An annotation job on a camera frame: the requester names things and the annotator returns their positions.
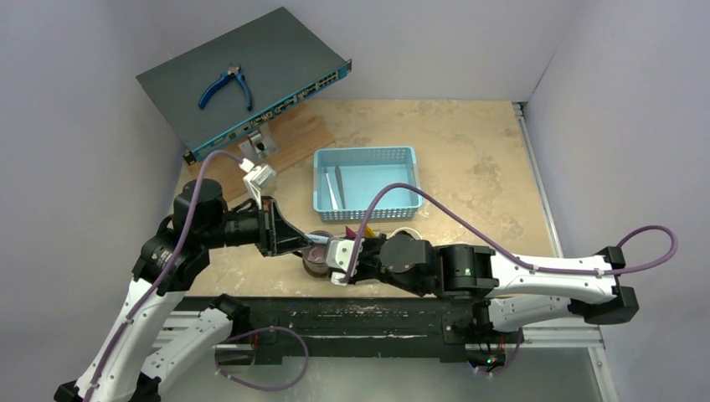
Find grey network switch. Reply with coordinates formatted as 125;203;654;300
136;7;352;165

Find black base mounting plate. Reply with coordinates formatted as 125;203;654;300
166;296;575;368

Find lower purple base cable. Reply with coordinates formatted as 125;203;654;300
214;326;310;393

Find blue handled pliers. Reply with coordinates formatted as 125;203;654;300
198;64;254;112

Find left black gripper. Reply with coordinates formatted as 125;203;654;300
203;194;313;255

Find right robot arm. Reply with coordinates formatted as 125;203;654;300
348;233;640;341

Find metal stand bracket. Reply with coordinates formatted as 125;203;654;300
238;123;280;162

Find yellow mug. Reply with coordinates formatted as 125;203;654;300
392;227;421;239

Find light blue plastic basket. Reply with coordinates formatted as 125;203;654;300
312;146;420;222

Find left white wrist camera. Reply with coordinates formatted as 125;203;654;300
243;164;276;202

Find wooden base board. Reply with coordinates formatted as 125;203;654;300
205;103;335;201

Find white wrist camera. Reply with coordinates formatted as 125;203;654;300
243;164;276;202
325;237;363;286

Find dark wooden oval tray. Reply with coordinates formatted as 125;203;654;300
302;260;329;279

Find yellow toothpaste tube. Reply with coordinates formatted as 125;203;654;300
363;225;387;239

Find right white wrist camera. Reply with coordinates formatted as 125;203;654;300
325;237;363;286

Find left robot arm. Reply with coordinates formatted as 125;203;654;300
54;178;312;401

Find purple translucent cup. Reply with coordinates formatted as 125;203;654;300
301;230;332;270

